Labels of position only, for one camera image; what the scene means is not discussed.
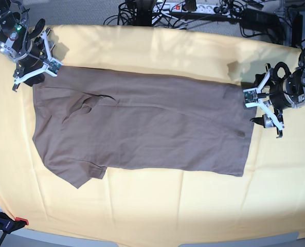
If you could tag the blue and red clamp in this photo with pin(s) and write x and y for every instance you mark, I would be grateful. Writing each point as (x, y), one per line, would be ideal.
(9, 225)

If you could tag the black computer tower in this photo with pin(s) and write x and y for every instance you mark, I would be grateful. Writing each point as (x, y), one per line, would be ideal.
(297, 25)

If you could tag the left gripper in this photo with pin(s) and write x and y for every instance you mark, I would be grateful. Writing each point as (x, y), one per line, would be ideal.
(276, 99)

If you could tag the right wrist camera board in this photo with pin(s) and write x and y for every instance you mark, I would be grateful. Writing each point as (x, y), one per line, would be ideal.
(53, 67)

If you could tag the black power adapter brick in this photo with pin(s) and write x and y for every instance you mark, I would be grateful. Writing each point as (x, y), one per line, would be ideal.
(258, 20)

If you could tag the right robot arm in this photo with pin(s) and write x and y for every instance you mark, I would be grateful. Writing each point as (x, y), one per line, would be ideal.
(14, 31)

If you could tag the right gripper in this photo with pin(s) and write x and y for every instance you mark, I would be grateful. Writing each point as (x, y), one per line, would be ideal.
(31, 70)

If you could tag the brown T-shirt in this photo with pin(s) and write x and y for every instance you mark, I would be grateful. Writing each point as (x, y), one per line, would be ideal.
(89, 120)

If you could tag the white power strip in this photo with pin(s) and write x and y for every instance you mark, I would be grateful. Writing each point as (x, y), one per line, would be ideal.
(180, 8)

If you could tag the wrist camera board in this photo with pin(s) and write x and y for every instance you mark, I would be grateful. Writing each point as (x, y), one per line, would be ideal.
(251, 98)
(53, 67)

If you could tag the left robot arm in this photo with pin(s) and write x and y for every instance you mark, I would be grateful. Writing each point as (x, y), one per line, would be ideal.
(286, 90)

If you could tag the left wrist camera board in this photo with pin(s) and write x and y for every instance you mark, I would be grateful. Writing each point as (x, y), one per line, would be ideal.
(251, 98)

